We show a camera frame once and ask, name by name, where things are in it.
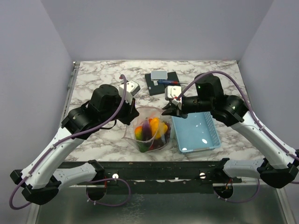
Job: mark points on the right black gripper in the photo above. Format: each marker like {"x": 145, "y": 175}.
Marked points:
{"x": 176, "y": 112}

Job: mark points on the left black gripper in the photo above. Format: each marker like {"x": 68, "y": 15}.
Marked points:
{"x": 131, "y": 112}

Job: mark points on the yellow bell pepper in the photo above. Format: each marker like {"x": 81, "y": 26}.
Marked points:
{"x": 158, "y": 128}

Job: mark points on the clear pink zip top bag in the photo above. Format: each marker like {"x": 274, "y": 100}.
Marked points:
{"x": 145, "y": 112}

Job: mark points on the blue plastic basket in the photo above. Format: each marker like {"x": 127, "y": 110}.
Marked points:
{"x": 196, "y": 133}

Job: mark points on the purple grape bunch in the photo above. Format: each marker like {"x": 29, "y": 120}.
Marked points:
{"x": 164, "y": 140}

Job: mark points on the green leafy vegetable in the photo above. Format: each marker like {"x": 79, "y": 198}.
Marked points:
{"x": 143, "y": 146}

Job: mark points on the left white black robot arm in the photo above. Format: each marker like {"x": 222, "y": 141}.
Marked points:
{"x": 42, "y": 179}

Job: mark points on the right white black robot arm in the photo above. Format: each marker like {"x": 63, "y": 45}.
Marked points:
{"x": 280, "y": 164}

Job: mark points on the black flat box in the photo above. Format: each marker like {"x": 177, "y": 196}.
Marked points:
{"x": 153, "y": 87}
{"x": 173, "y": 78}

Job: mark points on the blue red screwdriver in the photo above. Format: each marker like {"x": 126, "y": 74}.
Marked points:
{"x": 169, "y": 82}

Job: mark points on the small grey white box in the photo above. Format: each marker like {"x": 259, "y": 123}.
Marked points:
{"x": 158, "y": 75}

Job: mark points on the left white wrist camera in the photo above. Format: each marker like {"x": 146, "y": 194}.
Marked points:
{"x": 128, "y": 88}

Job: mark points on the black mounting rail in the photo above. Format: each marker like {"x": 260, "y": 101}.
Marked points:
{"x": 152, "y": 177}

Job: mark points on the aluminium side rail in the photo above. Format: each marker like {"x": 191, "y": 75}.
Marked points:
{"x": 70, "y": 89}

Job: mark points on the aluminium front rail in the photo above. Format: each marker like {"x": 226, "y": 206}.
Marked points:
{"x": 252, "y": 181}

